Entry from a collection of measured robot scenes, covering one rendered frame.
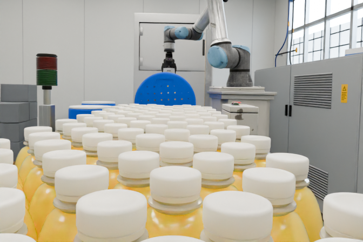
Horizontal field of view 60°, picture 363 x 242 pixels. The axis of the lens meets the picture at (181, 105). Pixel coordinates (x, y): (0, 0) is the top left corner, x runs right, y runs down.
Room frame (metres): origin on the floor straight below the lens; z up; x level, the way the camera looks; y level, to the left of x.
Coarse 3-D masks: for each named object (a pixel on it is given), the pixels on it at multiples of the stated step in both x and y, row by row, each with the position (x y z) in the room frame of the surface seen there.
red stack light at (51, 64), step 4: (36, 60) 0.99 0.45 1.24; (40, 60) 0.98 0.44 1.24; (44, 60) 0.98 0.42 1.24; (48, 60) 0.98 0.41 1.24; (52, 60) 0.99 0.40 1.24; (56, 60) 1.01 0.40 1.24; (36, 64) 0.99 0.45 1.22; (40, 64) 0.98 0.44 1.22; (44, 64) 0.98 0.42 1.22; (48, 64) 0.98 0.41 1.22; (52, 64) 0.99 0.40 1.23; (56, 64) 1.01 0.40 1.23; (36, 68) 0.99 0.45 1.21; (40, 68) 0.98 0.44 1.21; (44, 68) 0.98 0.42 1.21; (48, 68) 0.98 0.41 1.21; (52, 68) 0.99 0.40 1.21; (56, 68) 1.01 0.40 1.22
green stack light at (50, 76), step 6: (36, 72) 0.99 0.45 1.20; (42, 72) 0.98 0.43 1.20; (48, 72) 0.98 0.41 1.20; (54, 72) 1.00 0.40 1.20; (36, 78) 0.99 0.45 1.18; (42, 78) 0.98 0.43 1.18; (48, 78) 0.98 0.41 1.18; (54, 78) 1.00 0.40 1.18; (36, 84) 0.99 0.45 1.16; (42, 84) 0.98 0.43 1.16; (48, 84) 0.98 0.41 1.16; (54, 84) 0.99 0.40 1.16
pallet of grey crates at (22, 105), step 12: (12, 84) 4.58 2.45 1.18; (24, 84) 4.60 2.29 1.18; (12, 96) 4.57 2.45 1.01; (24, 96) 4.59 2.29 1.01; (36, 96) 4.94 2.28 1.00; (0, 108) 4.17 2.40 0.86; (12, 108) 4.19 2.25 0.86; (24, 108) 4.41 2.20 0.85; (36, 108) 4.93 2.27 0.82; (0, 120) 4.17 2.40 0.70; (12, 120) 4.19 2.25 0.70; (24, 120) 4.40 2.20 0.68; (36, 120) 4.93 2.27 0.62; (0, 132) 4.18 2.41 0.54; (12, 132) 4.20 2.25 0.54; (12, 144) 4.20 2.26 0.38
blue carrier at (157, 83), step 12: (168, 72) 1.45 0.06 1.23; (144, 84) 1.44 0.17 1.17; (156, 84) 1.45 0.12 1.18; (168, 84) 1.45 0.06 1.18; (180, 84) 1.45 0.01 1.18; (144, 96) 1.44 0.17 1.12; (156, 96) 1.45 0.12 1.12; (168, 96) 1.45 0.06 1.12; (180, 96) 1.45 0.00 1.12; (192, 96) 1.45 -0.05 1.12
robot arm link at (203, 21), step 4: (224, 0) 1.87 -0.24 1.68; (204, 12) 1.96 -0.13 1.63; (208, 12) 1.94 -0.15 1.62; (200, 16) 1.99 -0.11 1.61; (204, 16) 1.97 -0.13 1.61; (208, 16) 1.96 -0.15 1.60; (200, 20) 1.99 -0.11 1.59; (204, 20) 1.98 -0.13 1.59; (208, 20) 1.98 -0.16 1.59; (196, 24) 2.02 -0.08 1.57; (200, 24) 2.00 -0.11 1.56; (204, 24) 2.00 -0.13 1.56; (208, 24) 2.02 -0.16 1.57; (192, 28) 2.06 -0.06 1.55; (196, 28) 2.03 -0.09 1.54; (200, 28) 2.02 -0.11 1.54; (204, 28) 2.03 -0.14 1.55; (192, 32) 2.05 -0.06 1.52; (196, 32) 2.05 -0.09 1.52; (200, 32) 2.05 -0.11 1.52; (192, 36) 2.05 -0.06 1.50; (196, 36) 2.07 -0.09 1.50; (200, 36) 2.09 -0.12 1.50; (192, 40) 2.10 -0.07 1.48; (196, 40) 2.11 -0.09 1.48
